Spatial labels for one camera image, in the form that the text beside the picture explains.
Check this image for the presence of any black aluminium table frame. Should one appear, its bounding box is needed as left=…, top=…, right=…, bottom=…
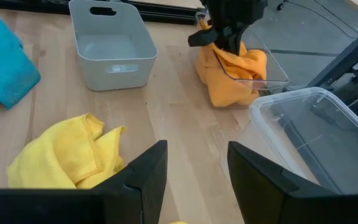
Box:
left=0, top=0, right=204, bottom=26

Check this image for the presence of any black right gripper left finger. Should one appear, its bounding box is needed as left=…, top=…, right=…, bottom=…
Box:
left=0, top=139, right=169, bottom=224

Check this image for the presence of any orange microfiber towel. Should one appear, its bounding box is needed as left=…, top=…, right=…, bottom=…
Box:
left=194, top=18, right=269, bottom=108

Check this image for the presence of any black metal stand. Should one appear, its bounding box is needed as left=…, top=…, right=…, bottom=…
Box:
left=308, top=23, right=358, bottom=125

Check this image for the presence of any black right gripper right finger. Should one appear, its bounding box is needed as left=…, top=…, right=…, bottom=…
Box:
left=227, top=141, right=358, bottom=224

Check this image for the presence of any small clear plastic container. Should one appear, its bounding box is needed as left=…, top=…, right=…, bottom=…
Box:
left=195, top=11, right=291, bottom=110

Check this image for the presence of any large clear plastic container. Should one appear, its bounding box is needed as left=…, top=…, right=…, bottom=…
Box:
left=237, top=86, right=358, bottom=195

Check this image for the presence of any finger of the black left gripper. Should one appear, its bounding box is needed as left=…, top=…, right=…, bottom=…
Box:
left=187, top=26, right=230, bottom=48
left=219, top=24, right=249, bottom=57

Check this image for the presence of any grey plastic basket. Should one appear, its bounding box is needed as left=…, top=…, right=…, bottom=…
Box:
left=68, top=0, right=158, bottom=92

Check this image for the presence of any small blue microfiber towel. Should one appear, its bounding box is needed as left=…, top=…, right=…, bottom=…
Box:
left=0, top=2, right=42, bottom=110

